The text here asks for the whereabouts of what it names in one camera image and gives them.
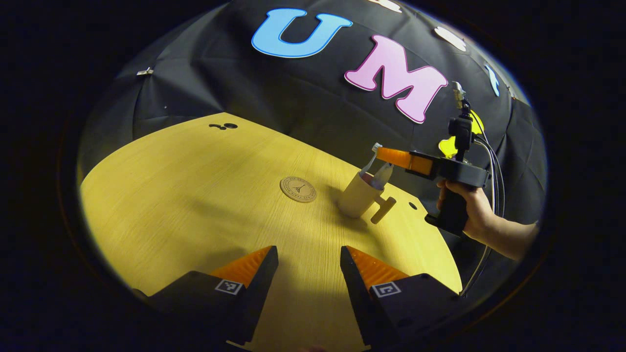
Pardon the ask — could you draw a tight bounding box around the round wooden coaster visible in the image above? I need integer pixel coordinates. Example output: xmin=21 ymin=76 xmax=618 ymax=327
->
xmin=280 ymin=176 xmax=317 ymax=203

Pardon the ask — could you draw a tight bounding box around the light wooden desktop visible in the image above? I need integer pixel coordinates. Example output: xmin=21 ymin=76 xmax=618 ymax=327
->
xmin=78 ymin=112 xmax=463 ymax=350

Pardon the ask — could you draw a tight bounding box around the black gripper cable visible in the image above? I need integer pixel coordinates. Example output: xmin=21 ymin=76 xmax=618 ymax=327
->
xmin=460 ymin=136 xmax=507 ymax=296

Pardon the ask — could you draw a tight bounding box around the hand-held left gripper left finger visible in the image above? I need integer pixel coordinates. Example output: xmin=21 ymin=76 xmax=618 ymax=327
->
xmin=132 ymin=245 xmax=279 ymax=347

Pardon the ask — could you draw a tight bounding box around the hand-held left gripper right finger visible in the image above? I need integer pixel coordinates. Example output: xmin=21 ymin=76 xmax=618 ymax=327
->
xmin=340 ymin=245 xmax=463 ymax=349

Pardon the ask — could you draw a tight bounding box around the beige cup with wooden handle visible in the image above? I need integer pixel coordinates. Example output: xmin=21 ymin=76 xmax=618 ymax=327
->
xmin=337 ymin=170 xmax=397 ymax=225

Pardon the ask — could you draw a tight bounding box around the black backdrop cloth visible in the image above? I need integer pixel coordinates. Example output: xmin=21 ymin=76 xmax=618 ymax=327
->
xmin=76 ymin=0 xmax=548 ymax=294

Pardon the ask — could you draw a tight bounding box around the white toothbrush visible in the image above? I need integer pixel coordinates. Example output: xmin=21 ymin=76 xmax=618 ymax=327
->
xmin=358 ymin=142 xmax=383 ymax=177

